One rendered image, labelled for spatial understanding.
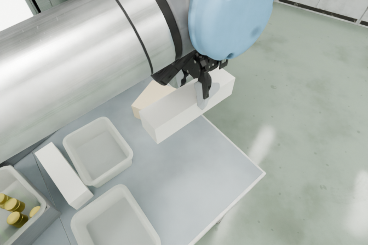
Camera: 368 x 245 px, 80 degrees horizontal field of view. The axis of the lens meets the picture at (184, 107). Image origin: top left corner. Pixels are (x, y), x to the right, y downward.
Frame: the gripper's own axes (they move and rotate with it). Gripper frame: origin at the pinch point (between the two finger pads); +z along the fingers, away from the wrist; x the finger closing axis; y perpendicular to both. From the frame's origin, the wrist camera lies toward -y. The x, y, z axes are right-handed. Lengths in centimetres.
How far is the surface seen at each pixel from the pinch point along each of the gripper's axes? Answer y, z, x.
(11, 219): -51, 28, 16
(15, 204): -50, 28, 19
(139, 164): -14.0, 34.9, 10.4
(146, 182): -15.7, 34.9, 3.1
